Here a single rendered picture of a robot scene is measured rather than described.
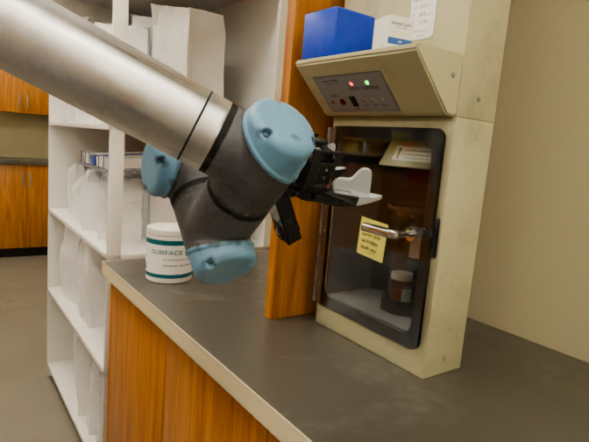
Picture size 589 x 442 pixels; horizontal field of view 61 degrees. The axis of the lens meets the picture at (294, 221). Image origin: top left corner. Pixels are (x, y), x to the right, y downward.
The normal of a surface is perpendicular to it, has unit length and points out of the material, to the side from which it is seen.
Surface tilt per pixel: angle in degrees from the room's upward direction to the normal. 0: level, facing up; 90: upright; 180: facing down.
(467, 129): 90
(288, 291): 90
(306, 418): 0
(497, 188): 90
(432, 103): 135
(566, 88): 90
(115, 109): 122
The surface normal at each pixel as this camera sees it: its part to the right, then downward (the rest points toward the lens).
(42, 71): -0.11, 0.65
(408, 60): -0.63, 0.71
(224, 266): 0.36, 0.81
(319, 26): -0.81, 0.02
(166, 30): 0.29, 0.06
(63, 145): 0.58, 0.17
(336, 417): 0.08, -0.99
